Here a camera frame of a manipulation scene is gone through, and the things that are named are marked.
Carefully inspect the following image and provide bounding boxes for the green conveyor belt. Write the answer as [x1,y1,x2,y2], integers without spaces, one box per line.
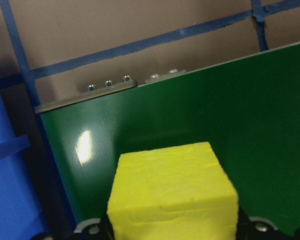
[33,39,300,240]

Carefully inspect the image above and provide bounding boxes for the yellow foam block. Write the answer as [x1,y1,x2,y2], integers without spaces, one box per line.
[106,141,240,240]

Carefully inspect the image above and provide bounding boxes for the blue plastic storage bin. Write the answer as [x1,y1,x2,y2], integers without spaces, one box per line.
[0,88,51,240]

